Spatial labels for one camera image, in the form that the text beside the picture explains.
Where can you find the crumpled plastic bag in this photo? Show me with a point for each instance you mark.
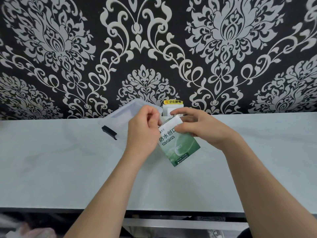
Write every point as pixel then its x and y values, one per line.
pixel 32 231

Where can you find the green white cardboard carton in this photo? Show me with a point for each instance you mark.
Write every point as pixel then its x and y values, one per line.
pixel 180 148

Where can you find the person's left hand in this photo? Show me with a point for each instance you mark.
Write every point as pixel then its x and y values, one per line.
pixel 142 133

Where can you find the person's right forearm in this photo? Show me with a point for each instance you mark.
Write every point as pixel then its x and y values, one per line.
pixel 272 195

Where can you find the person's left forearm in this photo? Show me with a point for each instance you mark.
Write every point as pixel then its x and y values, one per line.
pixel 106 200

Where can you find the person's right hand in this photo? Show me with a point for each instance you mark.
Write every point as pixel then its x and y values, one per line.
pixel 208 128

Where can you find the clear plastic storage box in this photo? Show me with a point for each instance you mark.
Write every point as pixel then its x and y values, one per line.
pixel 109 132

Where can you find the white wall socket yellow label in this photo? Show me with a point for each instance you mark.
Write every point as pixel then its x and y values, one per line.
pixel 166 107

